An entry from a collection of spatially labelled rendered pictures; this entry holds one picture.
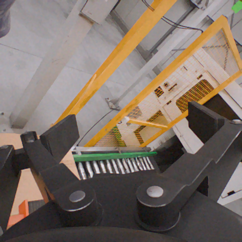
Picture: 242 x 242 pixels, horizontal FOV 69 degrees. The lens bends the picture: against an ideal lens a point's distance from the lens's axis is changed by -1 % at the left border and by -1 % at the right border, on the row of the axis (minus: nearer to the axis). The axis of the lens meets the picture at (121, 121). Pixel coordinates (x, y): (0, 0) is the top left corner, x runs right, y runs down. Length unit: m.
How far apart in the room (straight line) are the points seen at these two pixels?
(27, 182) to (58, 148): 0.80
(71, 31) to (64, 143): 1.43
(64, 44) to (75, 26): 0.17
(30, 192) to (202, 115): 0.87
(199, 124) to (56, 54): 1.54
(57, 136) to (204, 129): 0.13
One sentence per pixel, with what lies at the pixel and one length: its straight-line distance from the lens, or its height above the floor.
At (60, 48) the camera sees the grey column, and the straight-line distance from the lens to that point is 1.63.
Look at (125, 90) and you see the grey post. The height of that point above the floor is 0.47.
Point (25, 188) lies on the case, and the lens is 0.95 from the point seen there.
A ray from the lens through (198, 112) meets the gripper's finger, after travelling 0.18.
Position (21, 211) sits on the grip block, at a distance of 0.61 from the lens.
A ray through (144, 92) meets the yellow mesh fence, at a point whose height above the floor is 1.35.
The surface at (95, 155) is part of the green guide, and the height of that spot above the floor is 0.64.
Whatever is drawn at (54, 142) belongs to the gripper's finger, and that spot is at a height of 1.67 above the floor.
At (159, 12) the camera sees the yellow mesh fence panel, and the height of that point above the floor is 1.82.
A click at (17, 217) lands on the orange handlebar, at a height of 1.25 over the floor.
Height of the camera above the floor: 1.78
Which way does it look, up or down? 28 degrees down
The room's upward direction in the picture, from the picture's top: 48 degrees clockwise
